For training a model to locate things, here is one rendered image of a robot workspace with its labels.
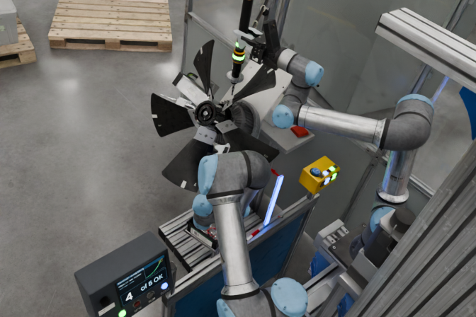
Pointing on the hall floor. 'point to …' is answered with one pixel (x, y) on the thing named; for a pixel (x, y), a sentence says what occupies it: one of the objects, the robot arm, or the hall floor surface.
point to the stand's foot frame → (175, 234)
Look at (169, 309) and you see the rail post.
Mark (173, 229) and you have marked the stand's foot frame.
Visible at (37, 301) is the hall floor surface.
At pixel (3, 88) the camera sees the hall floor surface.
